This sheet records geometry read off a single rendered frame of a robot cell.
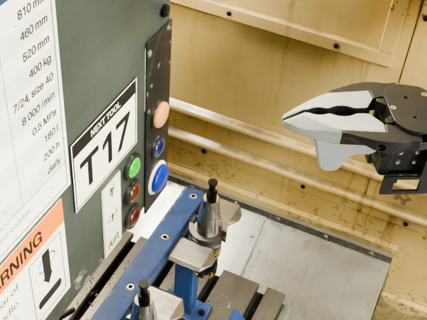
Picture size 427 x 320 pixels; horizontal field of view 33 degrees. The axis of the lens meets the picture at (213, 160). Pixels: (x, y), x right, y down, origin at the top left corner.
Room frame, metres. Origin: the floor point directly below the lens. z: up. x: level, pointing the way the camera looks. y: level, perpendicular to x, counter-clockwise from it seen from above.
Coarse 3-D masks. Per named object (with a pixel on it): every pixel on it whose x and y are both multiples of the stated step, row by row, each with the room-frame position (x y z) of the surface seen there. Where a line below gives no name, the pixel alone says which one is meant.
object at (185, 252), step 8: (184, 240) 0.77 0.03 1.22; (192, 240) 0.78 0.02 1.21; (176, 248) 0.76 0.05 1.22; (184, 248) 0.76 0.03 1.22; (192, 248) 0.76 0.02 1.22; (200, 248) 0.76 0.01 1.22; (208, 248) 0.76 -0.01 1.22; (168, 256) 0.74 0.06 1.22; (176, 256) 0.74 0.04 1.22; (184, 256) 0.74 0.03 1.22; (192, 256) 0.74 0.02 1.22; (200, 256) 0.74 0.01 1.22; (208, 256) 0.75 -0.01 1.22; (184, 264) 0.73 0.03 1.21; (192, 264) 0.73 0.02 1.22; (200, 264) 0.73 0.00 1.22; (208, 264) 0.73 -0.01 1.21
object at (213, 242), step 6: (222, 222) 0.81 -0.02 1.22; (192, 228) 0.79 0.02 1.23; (222, 228) 0.80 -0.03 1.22; (192, 234) 0.78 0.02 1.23; (198, 234) 0.78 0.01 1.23; (222, 234) 0.79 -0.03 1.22; (198, 240) 0.77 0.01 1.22; (204, 240) 0.77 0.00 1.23; (210, 240) 0.77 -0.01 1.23; (216, 240) 0.77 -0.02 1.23; (222, 240) 0.79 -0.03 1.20; (210, 246) 0.77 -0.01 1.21; (216, 246) 0.78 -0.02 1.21
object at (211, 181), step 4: (208, 180) 0.80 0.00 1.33; (212, 180) 0.80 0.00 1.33; (216, 180) 0.80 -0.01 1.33; (208, 184) 0.80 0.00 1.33; (212, 184) 0.79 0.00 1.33; (216, 184) 0.80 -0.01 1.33; (212, 188) 0.80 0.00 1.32; (208, 192) 0.80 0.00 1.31; (212, 192) 0.80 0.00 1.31; (216, 192) 0.80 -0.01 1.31; (208, 196) 0.79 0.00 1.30; (212, 196) 0.79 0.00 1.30; (216, 196) 0.80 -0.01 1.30; (208, 200) 0.79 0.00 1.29; (212, 200) 0.79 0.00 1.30
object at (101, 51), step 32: (64, 0) 0.39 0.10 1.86; (96, 0) 0.43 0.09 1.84; (128, 0) 0.47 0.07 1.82; (160, 0) 0.52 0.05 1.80; (64, 32) 0.39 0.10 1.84; (96, 32) 0.43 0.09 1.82; (128, 32) 0.47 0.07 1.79; (64, 64) 0.39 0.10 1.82; (96, 64) 0.42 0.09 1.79; (128, 64) 0.47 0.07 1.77; (64, 96) 0.39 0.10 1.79; (96, 96) 0.42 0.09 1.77; (64, 192) 0.38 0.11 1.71; (96, 192) 0.42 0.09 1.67; (64, 224) 0.37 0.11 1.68; (96, 224) 0.41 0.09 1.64; (96, 256) 0.41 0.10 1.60
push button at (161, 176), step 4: (164, 164) 0.52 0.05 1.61; (160, 168) 0.51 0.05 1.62; (164, 168) 0.51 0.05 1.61; (168, 168) 0.52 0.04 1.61; (156, 172) 0.51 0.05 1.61; (160, 172) 0.51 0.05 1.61; (164, 172) 0.51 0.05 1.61; (168, 172) 0.52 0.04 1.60; (156, 176) 0.50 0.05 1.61; (160, 176) 0.50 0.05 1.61; (164, 176) 0.51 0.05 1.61; (152, 180) 0.50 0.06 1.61; (156, 180) 0.50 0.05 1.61; (160, 180) 0.50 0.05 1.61; (164, 180) 0.51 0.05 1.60; (152, 184) 0.50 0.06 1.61; (156, 184) 0.50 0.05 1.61; (160, 184) 0.50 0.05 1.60; (164, 184) 0.51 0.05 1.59; (152, 188) 0.50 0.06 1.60; (156, 188) 0.50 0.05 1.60; (160, 188) 0.50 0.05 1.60; (156, 192) 0.50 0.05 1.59
